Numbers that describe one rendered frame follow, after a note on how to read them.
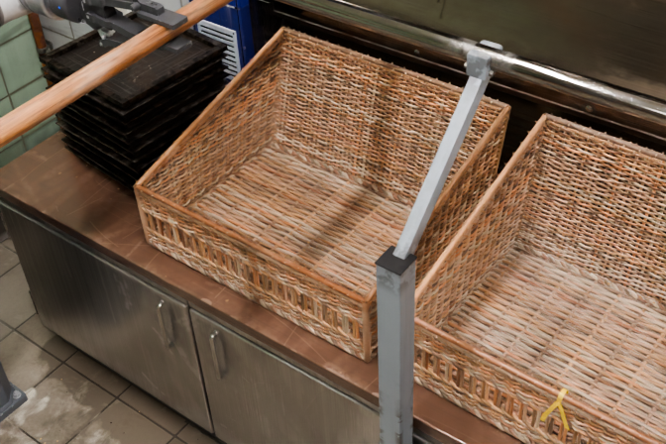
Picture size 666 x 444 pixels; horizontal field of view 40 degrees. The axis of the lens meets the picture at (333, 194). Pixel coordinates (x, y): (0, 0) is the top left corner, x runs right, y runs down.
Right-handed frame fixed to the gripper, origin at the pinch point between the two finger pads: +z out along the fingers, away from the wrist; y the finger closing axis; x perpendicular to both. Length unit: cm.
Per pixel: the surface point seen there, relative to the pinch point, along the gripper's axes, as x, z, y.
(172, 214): -9, -17, 49
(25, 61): -52, -121, 73
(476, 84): -18.9, 39.0, 6.1
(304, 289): -8, 15, 51
